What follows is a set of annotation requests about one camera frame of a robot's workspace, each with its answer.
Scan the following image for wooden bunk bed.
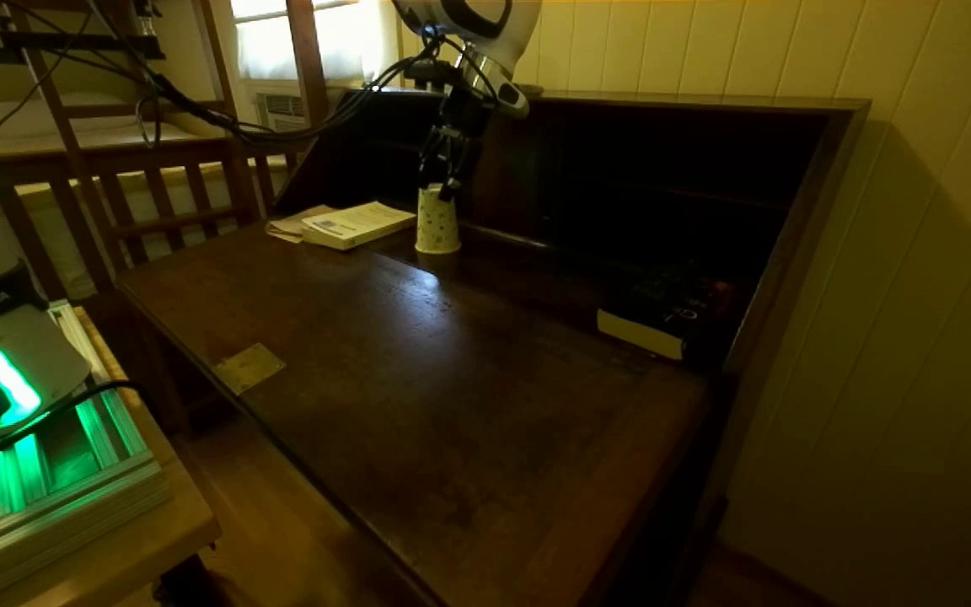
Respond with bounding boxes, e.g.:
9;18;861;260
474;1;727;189
0;0;336;302

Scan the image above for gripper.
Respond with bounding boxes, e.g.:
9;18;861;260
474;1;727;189
418;83;496;189

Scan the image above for white dotted paper cup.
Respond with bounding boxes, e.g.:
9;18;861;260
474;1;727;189
415;185;463;255

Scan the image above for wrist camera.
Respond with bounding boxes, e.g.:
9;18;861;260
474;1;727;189
405;60;456;93

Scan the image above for dark wooden cabinet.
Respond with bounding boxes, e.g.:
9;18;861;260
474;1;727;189
115;84;872;607

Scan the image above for white pillow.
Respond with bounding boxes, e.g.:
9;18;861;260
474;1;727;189
0;90;131;142

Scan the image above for white paperback book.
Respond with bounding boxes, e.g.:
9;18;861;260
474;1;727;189
301;201;417;252

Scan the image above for black cable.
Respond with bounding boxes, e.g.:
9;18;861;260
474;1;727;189
0;379;145;477

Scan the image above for window air conditioner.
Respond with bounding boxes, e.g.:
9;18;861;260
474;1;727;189
253;91;312;133

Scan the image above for dark hardcover book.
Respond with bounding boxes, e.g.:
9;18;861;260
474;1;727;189
596;268;741;363

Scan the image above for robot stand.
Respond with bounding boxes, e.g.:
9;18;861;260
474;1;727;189
0;299;223;607

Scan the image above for window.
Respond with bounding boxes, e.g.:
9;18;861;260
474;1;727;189
228;0;404;87

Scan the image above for sheet of paper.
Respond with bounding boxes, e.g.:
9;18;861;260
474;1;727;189
264;204;336;244

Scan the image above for cabinet drop-front door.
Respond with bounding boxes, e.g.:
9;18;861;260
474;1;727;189
115;221;716;607

